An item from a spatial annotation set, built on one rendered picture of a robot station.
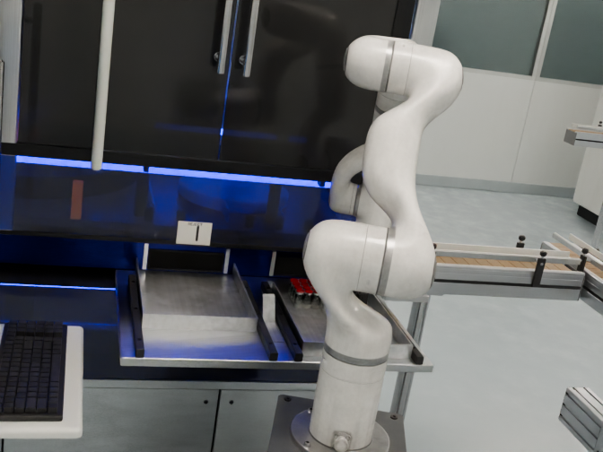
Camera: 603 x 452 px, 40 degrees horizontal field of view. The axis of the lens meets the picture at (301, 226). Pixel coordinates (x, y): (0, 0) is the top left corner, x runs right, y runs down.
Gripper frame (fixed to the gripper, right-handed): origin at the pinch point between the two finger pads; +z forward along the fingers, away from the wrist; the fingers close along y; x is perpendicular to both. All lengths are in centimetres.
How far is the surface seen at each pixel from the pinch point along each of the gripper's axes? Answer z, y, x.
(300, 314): 5.8, -1.7, -13.8
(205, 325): 5.1, 8.6, -38.6
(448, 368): 93, -141, 105
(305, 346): 3.8, 19.8, -18.0
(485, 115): 23, -478, 271
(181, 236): -7.0, -17.2, -42.8
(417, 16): -68, -17, 8
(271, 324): 5.9, 4.6, -22.4
